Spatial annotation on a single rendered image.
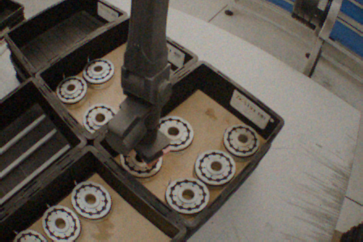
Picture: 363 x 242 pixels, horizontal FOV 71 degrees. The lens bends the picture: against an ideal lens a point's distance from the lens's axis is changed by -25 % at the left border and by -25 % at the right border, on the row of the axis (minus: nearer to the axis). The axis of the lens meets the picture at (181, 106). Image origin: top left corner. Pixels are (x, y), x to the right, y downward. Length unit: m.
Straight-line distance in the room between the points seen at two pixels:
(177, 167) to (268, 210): 0.33
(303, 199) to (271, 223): 0.15
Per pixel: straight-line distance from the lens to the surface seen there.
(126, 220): 0.75
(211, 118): 0.92
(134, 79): 0.57
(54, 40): 1.18
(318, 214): 1.06
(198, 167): 0.80
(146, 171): 0.78
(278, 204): 1.00
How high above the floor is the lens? 1.55
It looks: 50 degrees down
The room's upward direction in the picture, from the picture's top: 12 degrees clockwise
